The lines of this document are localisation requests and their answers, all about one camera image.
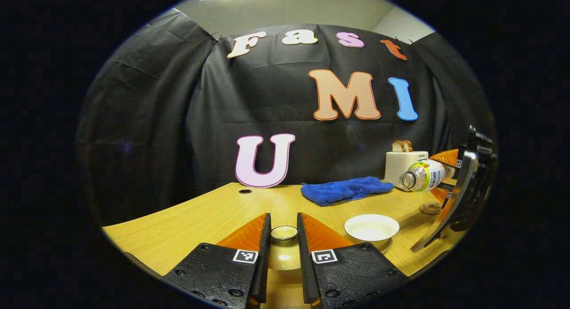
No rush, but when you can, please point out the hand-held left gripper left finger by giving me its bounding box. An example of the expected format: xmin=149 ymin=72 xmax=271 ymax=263
xmin=163 ymin=212 xmax=272 ymax=309

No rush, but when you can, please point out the white toaster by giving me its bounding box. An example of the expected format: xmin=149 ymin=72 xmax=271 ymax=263
xmin=385 ymin=151 xmax=429 ymax=187

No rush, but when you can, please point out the clear plastic water bottle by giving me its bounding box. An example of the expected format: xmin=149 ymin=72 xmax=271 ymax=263
xmin=398 ymin=159 xmax=456 ymax=193

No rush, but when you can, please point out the blue towel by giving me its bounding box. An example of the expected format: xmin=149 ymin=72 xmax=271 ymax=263
xmin=301 ymin=176 xmax=395 ymax=207

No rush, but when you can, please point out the yellow ceramic teacup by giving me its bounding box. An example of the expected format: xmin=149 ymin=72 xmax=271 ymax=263
xmin=344 ymin=214 xmax=400 ymax=243

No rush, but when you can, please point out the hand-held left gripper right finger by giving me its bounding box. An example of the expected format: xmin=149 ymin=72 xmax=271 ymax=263
xmin=296 ymin=212 xmax=408 ymax=309

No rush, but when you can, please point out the yellow ceramic teacup lid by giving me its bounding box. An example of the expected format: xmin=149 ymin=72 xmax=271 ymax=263
xmin=267 ymin=226 xmax=303 ymax=272

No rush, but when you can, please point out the black backdrop cloth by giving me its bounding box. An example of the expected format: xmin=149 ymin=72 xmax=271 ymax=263
xmin=76 ymin=8 xmax=497 ymax=225

